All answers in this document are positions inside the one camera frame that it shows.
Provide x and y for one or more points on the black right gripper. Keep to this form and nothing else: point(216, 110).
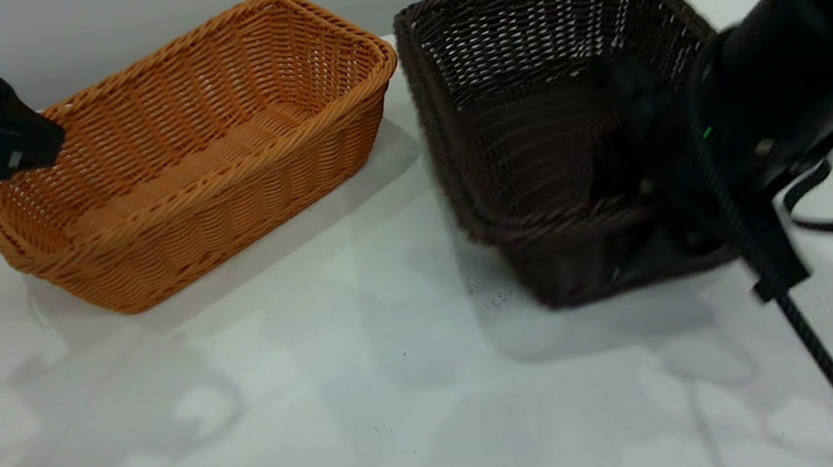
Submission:
point(731, 217)

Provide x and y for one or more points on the orange-brown woven basket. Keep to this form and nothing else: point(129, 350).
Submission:
point(207, 175)

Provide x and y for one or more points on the dark brown woven basket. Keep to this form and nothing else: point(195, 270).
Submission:
point(526, 82)

